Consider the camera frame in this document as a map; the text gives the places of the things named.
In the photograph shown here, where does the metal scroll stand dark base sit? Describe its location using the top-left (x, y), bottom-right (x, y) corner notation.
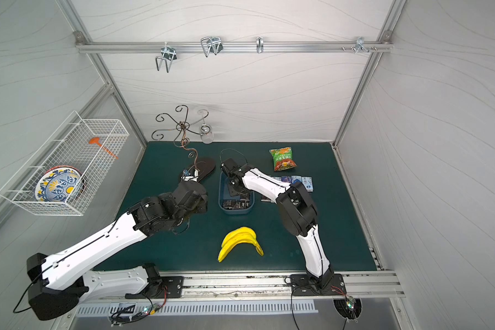
top-left (151, 104), bottom-right (215, 182)

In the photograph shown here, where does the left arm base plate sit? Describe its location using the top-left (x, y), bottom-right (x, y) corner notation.
top-left (125, 276), bottom-right (184, 299)

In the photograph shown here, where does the yellow banana bunch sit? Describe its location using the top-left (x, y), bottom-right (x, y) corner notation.
top-left (217, 227), bottom-right (264, 263)

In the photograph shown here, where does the small metal hook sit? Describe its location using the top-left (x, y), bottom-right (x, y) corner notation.
top-left (256, 37), bottom-right (264, 54)

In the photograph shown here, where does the aluminium rail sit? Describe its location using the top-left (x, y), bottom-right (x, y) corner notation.
top-left (76, 40), bottom-right (394, 54)
top-left (83, 267), bottom-right (405, 301)

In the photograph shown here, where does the metal double hook middle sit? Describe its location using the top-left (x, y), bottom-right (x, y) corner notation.
top-left (200, 37), bottom-right (224, 58)

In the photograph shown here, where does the aluminium front rail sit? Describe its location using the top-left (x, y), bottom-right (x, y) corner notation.
top-left (83, 267), bottom-right (405, 301)

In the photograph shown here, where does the orange plastic spoon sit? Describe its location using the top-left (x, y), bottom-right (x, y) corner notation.
top-left (89, 137), bottom-right (118, 159)

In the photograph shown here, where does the green snack bag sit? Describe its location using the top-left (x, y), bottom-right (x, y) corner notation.
top-left (269, 147), bottom-right (297, 172)

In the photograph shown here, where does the clear glass cup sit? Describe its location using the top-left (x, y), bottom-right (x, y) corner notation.
top-left (198, 109), bottom-right (215, 144)

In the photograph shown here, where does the metal bracket hook right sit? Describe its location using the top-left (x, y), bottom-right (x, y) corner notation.
top-left (341, 37), bottom-right (378, 54)

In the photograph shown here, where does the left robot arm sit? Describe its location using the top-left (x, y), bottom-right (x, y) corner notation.
top-left (26, 181), bottom-right (208, 320)

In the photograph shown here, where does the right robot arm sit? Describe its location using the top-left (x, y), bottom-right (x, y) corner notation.
top-left (221, 158), bottom-right (334, 289)

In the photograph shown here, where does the blue yellow patterned plate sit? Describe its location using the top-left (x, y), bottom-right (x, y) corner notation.
top-left (34, 166), bottom-right (84, 202)

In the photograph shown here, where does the metal double hook left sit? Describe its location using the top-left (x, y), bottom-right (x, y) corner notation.
top-left (155, 43), bottom-right (177, 73)

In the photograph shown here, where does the teal plastic storage box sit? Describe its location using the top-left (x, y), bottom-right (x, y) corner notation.
top-left (218, 173), bottom-right (255, 215)

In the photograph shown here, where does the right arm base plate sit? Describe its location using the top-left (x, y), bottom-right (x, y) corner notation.
top-left (285, 274), bottom-right (347, 296)

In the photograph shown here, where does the white blue tissue pack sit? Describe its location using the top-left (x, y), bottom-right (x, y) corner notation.
top-left (301, 176), bottom-right (314, 193)

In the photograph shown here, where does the aluminium top rail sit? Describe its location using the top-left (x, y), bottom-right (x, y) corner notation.
top-left (76, 40), bottom-right (394, 54)

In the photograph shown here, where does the white wire basket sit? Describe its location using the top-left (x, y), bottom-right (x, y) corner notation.
top-left (0, 111), bottom-right (129, 217)

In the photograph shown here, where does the metal double hook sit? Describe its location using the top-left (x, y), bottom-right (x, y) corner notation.
top-left (200, 37), bottom-right (224, 58)
top-left (155, 43), bottom-right (177, 73)

